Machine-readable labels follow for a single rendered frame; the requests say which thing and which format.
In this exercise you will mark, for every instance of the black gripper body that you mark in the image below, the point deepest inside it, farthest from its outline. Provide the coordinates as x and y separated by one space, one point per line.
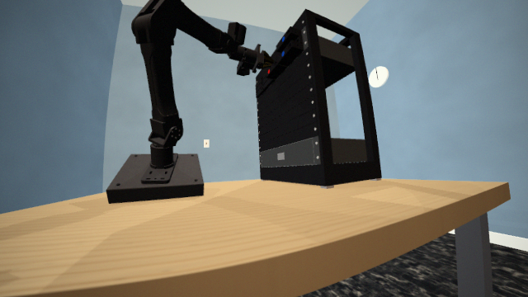
254 57

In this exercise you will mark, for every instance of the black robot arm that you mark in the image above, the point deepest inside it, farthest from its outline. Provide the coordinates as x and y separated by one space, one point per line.
155 33

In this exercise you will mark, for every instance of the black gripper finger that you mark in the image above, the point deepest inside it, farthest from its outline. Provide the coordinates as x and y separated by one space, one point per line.
266 59
267 55

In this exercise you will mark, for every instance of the black server rack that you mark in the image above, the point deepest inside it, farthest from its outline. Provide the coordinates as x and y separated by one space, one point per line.
292 109

